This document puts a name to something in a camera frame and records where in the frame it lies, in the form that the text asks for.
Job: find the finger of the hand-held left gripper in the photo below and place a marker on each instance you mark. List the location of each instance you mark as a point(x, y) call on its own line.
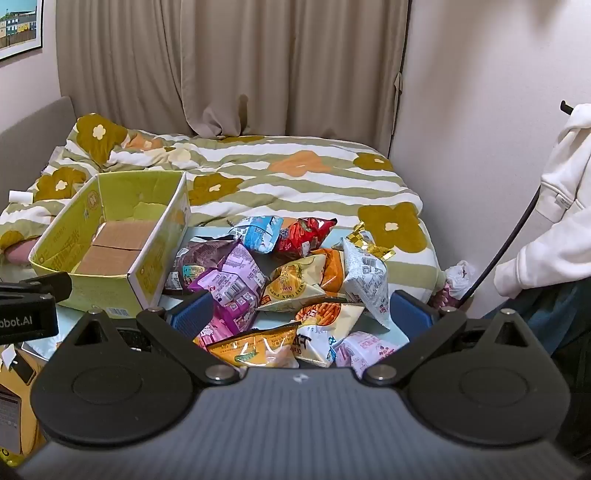
point(41, 287)

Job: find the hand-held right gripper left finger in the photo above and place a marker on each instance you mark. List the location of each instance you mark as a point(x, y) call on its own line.
point(191, 316)

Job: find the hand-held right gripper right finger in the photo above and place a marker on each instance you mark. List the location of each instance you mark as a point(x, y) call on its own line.
point(411, 316)

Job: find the yellow-green paper bag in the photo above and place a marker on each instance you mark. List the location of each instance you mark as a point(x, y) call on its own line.
point(115, 240)

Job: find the orange snack packet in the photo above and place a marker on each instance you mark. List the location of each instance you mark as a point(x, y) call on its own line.
point(332, 272)

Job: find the yellow corn print snack packet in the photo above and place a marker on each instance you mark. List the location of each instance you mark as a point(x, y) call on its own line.
point(291, 286)
point(258, 348)

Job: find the light purple snack packet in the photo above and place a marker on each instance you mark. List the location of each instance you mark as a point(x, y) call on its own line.
point(364, 350)
point(244, 265)
point(231, 314)

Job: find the light blue daisy sheet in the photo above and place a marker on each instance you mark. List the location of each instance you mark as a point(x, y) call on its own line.
point(69, 317)

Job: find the dark purple snack packet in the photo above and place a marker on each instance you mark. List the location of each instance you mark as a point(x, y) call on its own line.
point(198, 258)

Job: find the gold checkered snack packet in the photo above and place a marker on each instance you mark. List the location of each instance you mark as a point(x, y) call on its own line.
point(364, 277)

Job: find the white plastic bag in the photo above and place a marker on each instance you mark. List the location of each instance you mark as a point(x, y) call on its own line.
point(458, 276)

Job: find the white fries print snack packet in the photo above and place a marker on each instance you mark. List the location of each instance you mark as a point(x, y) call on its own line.
point(323, 318)

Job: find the small white object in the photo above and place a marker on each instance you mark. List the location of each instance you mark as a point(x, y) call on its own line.
point(19, 196)

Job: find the yellow bag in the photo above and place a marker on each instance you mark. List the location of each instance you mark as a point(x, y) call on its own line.
point(27, 415)

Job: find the blue white snack packet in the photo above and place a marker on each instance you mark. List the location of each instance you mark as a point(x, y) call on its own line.
point(258, 233)

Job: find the red snack packet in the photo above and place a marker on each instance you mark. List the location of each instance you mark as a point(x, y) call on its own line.
point(302, 237)

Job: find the blue jeans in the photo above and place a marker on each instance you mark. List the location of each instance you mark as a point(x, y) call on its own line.
point(554, 318)

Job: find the grey bed headboard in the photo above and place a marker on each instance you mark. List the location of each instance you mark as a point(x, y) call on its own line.
point(32, 124)

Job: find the striped olive white pillow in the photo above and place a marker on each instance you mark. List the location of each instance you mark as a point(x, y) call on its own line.
point(295, 184)

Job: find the white hoodie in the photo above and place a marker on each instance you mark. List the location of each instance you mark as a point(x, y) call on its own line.
point(549, 221)

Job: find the beige curtain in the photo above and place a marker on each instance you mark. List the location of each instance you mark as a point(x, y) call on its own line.
point(231, 64)

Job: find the black hook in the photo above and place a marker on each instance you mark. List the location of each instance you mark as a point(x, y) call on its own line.
point(567, 107)

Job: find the wall poster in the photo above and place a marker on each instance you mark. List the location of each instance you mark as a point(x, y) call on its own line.
point(18, 25)

